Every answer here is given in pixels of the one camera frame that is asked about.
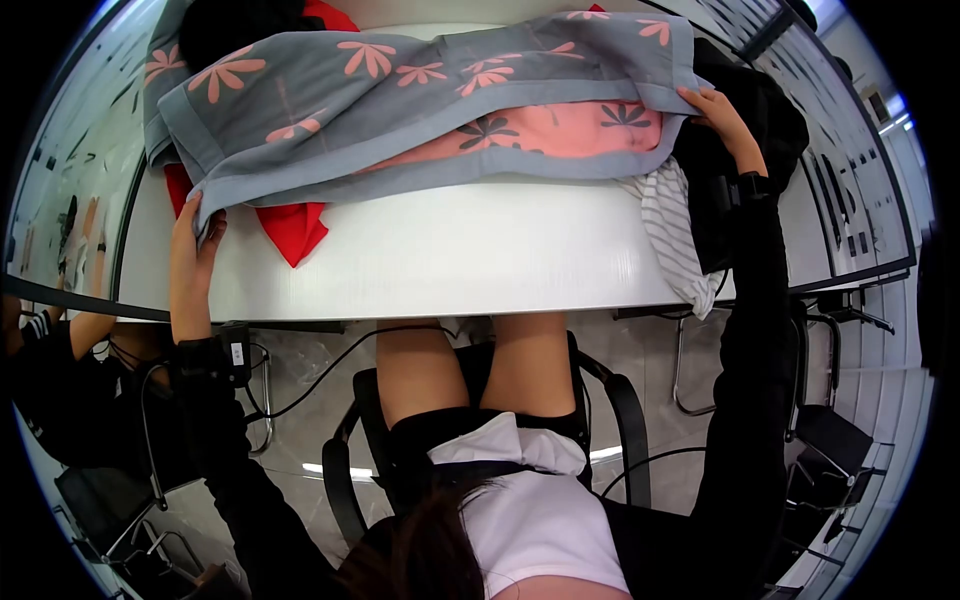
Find black cloth bundle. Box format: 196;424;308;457
178;0;328;75

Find red cloth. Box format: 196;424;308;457
163;0;612;270

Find black chair with chrome frame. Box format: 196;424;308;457
52;360;208;595
783;288;898;543

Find black office chair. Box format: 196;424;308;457
321;330;654;550

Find person's legs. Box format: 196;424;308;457
375;312;579;430

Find grey blanket with pink flowers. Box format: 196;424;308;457
142;0;715;243

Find person's left fingers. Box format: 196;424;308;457
171;192;206;249

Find black garment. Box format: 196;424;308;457
671;37;812;276

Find person's body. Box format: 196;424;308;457
202;408;796;600

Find black wrist band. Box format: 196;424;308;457
720;171;781;216
174;321;253;388

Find person's right fingers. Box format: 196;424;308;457
676;85;725;114

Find person's left hand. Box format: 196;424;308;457
168;192;228;345

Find white striped cloth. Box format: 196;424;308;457
615;156;728;322

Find person's left thumb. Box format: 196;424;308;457
199;210;228;261

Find person's right hand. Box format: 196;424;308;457
676;85;768;179

